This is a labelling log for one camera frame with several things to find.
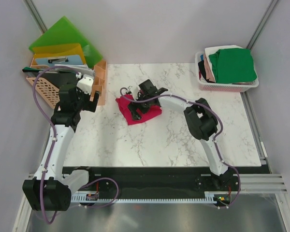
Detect green plastic folder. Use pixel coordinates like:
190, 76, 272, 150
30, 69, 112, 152
29, 16, 102, 68

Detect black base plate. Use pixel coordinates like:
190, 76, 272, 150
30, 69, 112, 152
62, 165, 241, 200

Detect black t shirt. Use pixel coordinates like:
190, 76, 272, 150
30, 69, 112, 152
198, 60, 210, 83

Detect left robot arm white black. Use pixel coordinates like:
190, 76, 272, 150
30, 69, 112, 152
22, 84, 99, 211

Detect green t shirt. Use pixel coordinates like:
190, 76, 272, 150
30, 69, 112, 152
208, 48, 257, 84

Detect peach perforated file organizer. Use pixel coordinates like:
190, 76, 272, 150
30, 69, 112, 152
27, 54, 107, 108

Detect beige t shirt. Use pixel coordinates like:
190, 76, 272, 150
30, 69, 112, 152
203, 54, 216, 83

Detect aluminium corner post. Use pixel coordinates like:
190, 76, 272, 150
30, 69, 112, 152
23, 0, 48, 33
246, 0, 281, 50

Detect pink red t shirt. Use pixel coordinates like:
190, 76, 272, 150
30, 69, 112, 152
116, 94, 162, 125

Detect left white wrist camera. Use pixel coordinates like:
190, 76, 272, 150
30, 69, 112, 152
76, 74, 94, 95

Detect left aluminium corner post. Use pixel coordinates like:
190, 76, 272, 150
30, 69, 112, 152
23, 0, 48, 33

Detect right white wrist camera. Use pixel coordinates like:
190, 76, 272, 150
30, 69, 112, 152
126, 86, 138, 96

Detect yellow plastic folder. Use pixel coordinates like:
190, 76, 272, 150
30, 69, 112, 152
33, 43, 87, 64

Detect aluminium frame rail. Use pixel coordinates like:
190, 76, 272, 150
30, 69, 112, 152
24, 173, 289, 194

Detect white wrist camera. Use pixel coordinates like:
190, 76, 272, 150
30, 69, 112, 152
126, 86, 138, 96
76, 74, 94, 95

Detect white plastic laundry basket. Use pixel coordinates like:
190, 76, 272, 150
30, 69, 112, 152
195, 51, 259, 92

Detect white paper documents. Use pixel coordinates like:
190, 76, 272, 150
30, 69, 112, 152
53, 64, 95, 79

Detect blue clipboard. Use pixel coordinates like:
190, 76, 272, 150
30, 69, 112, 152
35, 55, 83, 67

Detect white t shirt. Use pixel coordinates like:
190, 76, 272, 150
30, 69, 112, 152
204, 45, 243, 74

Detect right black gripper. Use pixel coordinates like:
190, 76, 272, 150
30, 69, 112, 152
127, 92, 151, 121

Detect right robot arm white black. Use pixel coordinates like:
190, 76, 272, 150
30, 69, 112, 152
121, 79, 232, 190

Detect white slotted cable duct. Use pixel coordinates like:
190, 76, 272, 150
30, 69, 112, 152
71, 191, 231, 204

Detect right aluminium corner post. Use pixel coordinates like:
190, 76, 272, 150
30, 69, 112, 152
246, 0, 281, 50

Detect black folder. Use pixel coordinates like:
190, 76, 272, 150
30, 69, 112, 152
22, 67, 78, 88

